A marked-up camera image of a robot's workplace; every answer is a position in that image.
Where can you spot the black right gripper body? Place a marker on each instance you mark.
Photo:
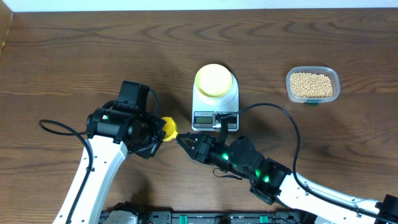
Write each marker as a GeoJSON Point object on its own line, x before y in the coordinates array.
{"type": "Point", "coordinates": [215, 154]}

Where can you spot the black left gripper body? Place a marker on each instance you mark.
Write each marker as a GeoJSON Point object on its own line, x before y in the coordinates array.
{"type": "Point", "coordinates": [151, 134]}

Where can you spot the yellow measuring scoop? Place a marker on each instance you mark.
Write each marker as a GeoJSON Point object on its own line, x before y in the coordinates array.
{"type": "Point", "coordinates": [170, 129]}

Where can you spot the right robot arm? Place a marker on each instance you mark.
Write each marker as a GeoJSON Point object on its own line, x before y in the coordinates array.
{"type": "Point", "coordinates": [273, 182]}

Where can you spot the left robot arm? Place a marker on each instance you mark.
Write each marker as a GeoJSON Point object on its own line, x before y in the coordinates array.
{"type": "Point", "coordinates": [118, 128]}

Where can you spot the white digital kitchen scale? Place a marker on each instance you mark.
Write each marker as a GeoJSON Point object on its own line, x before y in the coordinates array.
{"type": "Point", "coordinates": [203, 107]}

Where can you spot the yellow plastic bowl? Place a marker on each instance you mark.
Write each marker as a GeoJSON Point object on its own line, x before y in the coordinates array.
{"type": "Point", "coordinates": [213, 80]}

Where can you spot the green tape label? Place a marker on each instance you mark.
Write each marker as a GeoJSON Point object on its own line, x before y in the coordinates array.
{"type": "Point", "coordinates": [312, 103]}

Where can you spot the soybeans in container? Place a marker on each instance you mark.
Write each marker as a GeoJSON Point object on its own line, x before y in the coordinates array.
{"type": "Point", "coordinates": [311, 85]}

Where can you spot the clear plastic container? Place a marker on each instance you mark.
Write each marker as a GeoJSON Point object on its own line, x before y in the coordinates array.
{"type": "Point", "coordinates": [318, 70]}

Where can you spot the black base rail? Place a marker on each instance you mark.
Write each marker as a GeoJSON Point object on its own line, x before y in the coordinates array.
{"type": "Point", "coordinates": [130, 213]}

